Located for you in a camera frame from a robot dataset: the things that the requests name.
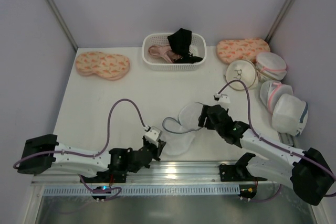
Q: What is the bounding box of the pink bra in basket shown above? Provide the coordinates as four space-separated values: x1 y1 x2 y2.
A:
148 45 181 63

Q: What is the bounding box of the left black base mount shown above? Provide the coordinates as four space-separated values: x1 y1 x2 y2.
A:
82 170 127 184

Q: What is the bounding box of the left peach patterned bra case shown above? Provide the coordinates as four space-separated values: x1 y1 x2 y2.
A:
75 51 131 81

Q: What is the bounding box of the peach patterned bra case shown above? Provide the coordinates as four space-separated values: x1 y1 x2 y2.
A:
216 38 270 64
75 51 131 81

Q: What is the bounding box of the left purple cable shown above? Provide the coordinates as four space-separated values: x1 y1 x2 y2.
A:
13 98 152 200

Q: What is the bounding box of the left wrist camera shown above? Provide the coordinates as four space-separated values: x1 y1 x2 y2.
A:
144 126 162 146

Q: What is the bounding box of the right peach patterned bra case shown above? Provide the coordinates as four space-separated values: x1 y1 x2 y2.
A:
216 38 270 64

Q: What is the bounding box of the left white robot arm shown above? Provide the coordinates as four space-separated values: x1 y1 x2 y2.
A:
14 134 166 181

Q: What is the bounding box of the white mesh bag blue trim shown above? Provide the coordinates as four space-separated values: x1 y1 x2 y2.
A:
162 102 204 156

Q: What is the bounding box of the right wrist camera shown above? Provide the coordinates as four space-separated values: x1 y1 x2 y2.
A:
214 93 231 110

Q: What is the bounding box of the white slotted cable duct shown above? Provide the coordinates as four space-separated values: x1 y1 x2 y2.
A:
43 184 240 197

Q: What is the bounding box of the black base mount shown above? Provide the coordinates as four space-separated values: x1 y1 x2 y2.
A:
82 170 127 184
218 153 267 182

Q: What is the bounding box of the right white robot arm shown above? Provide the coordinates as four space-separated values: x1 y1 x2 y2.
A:
198 105 335 206

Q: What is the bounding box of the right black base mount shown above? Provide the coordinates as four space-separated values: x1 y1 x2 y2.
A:
218 153 267 182

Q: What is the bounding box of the large white bag blue trim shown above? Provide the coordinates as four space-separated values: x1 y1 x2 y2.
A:
272 94 309 136

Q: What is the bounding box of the aluminium mounting rail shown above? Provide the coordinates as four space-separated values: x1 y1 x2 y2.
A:
31 160 279 184

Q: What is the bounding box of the black bra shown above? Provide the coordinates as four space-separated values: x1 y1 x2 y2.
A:
167 28 203 64

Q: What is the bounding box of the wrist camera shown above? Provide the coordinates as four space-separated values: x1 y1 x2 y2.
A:
144 126 162 146
214 93 231 110

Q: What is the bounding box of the cream laundry bag beige trim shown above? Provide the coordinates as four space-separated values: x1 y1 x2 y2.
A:
224 60 259 89

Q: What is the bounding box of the white plastic basket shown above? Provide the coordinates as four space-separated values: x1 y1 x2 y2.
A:
142 33 207 71

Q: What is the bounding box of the white mesh bag pink trim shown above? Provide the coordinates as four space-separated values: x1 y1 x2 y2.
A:
259 80 293 114

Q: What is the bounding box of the white mesh bag pink zipper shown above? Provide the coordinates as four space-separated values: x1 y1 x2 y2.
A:
255 52 287 82

